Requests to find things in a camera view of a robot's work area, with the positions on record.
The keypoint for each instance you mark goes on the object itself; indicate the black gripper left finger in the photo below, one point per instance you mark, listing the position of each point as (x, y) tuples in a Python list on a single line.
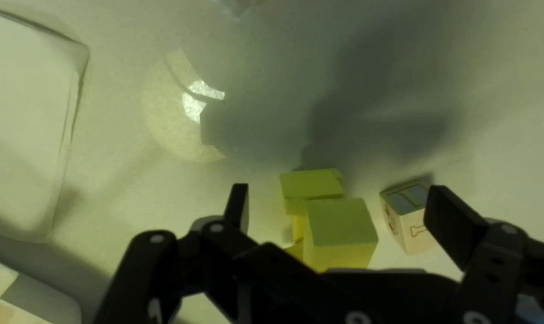
[(236, 208)]

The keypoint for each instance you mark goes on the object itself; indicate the open beige clamshell container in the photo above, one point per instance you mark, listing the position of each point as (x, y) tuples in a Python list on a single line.
[(26, 298)]

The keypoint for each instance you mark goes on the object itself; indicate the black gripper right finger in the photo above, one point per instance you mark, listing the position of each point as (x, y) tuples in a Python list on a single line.
[(454, 223)]

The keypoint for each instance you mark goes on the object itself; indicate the small wooden picture cube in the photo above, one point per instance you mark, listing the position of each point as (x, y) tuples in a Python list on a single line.
[(404, 205)]

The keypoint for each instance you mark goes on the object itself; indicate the yellow stepped block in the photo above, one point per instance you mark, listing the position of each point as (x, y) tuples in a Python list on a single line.
[(328, 226)]

